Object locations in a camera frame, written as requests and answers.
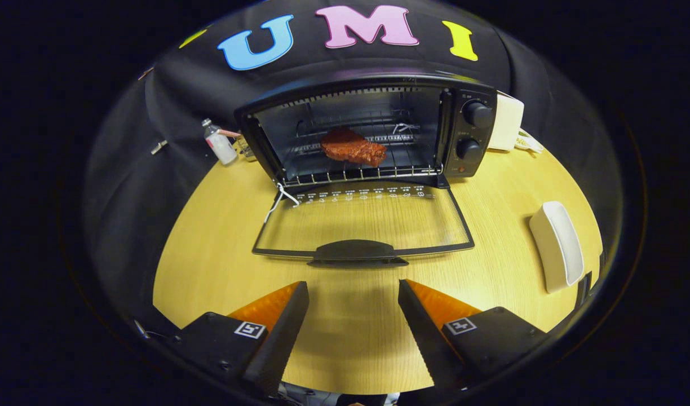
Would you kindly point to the brown meat piece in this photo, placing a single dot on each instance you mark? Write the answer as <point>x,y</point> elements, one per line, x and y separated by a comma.
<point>350,148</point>

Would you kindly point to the black toaster oven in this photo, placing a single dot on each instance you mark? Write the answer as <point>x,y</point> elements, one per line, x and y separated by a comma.
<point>452,163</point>

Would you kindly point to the small clear bottle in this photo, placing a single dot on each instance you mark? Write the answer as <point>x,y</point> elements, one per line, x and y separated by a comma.
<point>221,146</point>

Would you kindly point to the white pop-up toaster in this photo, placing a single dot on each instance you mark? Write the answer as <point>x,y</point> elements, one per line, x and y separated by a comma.
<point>505,121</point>

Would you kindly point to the white cloth clip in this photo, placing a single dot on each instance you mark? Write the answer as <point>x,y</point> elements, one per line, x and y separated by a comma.
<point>159,146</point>

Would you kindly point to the white rectangular tray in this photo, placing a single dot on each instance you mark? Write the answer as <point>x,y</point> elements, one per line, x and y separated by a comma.
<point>553,248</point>

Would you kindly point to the white divided plate with beans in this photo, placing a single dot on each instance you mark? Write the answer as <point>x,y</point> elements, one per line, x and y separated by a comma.
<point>528,144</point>

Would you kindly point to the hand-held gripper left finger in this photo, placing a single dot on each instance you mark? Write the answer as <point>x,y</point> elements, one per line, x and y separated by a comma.
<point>283,338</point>

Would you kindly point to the pink cloth clip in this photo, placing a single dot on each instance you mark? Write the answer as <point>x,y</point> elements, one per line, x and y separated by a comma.
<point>146,73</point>

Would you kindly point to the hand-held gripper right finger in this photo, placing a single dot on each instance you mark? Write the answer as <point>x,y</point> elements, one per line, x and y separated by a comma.
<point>427,338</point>

